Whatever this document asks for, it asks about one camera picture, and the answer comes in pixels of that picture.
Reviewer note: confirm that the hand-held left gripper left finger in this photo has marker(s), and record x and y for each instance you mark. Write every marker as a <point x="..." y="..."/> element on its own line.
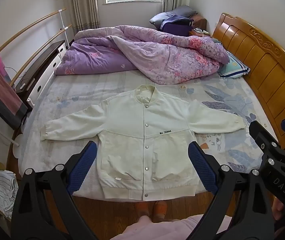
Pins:
<point x="83" y="165"/>

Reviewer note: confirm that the dark purple cloth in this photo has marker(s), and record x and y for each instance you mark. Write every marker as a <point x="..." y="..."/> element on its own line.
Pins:
<point x="175" y="25"/>

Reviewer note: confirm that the purple floral quilt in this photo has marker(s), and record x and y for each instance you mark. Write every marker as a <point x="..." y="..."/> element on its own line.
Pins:
<point x="132" y="55"/>

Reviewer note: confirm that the bed with pale patterned sheet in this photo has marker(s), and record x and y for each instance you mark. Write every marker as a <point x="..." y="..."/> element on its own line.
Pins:
<point x="70" y="100"/>

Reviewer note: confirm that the dusty pink grey towel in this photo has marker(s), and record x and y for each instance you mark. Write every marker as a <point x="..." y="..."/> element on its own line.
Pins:
<point x="2" y="95"/>

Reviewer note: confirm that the cream snap-button jacket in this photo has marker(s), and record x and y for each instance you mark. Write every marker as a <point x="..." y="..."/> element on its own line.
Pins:
<point x="132" y="130"/>

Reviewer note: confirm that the blue striped pillow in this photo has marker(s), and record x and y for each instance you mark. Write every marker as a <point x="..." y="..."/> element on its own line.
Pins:
<point x="233" y="67"/>

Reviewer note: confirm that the grey-blue pillow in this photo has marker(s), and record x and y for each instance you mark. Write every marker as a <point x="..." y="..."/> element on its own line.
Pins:
<point x="180" y="11"/>

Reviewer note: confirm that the orange slipper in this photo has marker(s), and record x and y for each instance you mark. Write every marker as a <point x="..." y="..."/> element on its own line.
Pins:
<point x="160" y="209"/>

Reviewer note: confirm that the brown nightstand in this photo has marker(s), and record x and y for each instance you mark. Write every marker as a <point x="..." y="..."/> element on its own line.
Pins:
<point x="200" y="22"/>

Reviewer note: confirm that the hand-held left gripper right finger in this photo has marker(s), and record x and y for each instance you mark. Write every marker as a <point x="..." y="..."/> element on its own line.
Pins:
<point x="200" y="163"/>

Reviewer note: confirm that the person's right hand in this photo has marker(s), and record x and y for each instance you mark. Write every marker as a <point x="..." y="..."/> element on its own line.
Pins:
<point x="278" y="207"/>

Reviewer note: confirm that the striped clothes pile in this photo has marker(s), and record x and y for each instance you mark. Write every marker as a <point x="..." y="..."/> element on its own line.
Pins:
<point x="5" y="190"/>

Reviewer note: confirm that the wooden headboard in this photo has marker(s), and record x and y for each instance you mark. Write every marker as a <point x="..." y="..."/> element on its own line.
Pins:
<point x="265" y="62"/>

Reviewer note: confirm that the white drawer cabinet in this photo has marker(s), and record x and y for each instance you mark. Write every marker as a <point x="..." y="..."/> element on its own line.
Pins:
<point x="45" y="77"/>

